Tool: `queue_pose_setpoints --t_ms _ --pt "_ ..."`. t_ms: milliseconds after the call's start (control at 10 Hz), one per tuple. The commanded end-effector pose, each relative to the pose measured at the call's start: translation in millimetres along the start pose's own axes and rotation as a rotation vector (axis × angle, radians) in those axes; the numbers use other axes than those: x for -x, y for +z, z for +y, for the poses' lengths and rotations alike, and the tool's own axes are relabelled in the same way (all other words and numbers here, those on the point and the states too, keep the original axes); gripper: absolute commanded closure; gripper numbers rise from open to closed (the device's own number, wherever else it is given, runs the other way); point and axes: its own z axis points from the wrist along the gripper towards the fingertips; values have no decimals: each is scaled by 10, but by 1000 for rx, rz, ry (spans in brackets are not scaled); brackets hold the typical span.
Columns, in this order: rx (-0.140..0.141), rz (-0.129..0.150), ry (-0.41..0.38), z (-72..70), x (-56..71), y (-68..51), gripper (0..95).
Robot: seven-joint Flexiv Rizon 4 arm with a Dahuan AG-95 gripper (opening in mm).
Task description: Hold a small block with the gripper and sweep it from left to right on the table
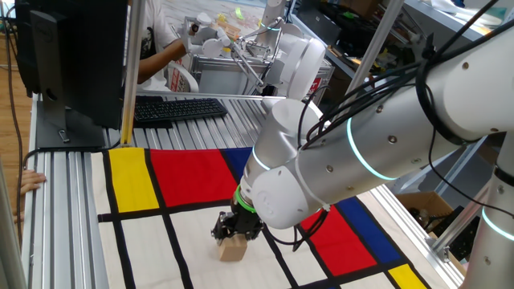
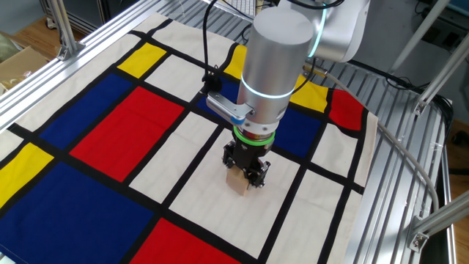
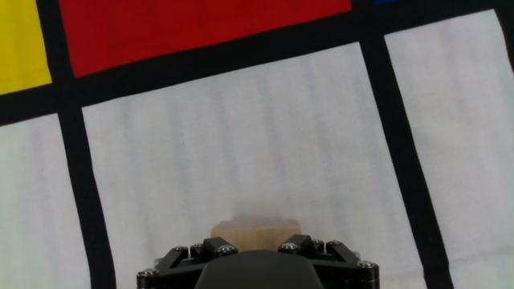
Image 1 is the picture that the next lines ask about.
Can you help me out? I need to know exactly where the black monitor power cable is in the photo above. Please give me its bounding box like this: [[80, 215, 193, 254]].
[[22, 138, 121, 189]]

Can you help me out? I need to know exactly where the colour block patterned cloth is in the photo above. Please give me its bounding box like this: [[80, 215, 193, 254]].
[[91, 144, 451, 289]]

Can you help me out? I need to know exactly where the black computer keyboard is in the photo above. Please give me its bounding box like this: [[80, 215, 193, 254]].
[[133, 97, 229, 124]]

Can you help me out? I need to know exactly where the small wooden box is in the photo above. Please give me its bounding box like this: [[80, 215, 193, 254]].
[[216, 20, 242, 40]]

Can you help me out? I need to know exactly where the black plastic crate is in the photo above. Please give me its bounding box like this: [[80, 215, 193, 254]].
[[430, 205, 482, 262]]

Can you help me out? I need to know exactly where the white haptic control device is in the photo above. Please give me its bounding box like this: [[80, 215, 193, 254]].
[[179, 12, 332, 117]]

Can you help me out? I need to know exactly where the light wooden cube block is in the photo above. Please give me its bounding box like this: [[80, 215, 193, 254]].
[[218, 235, 249, 263]]

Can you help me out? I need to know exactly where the white plastic chair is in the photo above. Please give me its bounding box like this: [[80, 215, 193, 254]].
[[167, 63, 200, 94]]

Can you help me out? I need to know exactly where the bare person forearm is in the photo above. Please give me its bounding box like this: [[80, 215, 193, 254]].
[[137, 38, 188, 85]]

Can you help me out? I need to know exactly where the bare bystander hand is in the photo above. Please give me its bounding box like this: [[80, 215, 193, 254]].
[[19, 169, 47, 196]]

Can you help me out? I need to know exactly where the brown cardboard box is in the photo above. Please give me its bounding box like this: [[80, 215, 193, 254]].
[[395, 190, 483, 278]]

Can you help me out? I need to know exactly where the grey metal shelf rack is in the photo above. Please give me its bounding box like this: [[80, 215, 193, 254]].
[[391, 134, 489, 197]]

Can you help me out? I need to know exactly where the aluminium frame post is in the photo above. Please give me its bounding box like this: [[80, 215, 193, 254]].
[[119, 0, 146, 148], [345, 0, 406, 97], [430, 184, 493, 263]]

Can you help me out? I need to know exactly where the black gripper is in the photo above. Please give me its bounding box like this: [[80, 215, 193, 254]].
[[210, 204, 265, 246]]

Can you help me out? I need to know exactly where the silver metal case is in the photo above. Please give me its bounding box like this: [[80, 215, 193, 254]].
[[190, 54, 335, 100]]

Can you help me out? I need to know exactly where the black equipment case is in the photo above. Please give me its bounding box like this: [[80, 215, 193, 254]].
[[295, 0, 386, 57]]

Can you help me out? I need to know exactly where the thin black cable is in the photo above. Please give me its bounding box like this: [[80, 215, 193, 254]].
[[2, 6, 26, 246]]

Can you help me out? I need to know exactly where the black computer monitor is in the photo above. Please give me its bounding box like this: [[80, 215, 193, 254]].
[[14, 0, 129, 150]]

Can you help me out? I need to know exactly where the person in white t-shirt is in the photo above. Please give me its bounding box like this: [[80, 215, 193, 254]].
[[136, 0, 176, 92]]

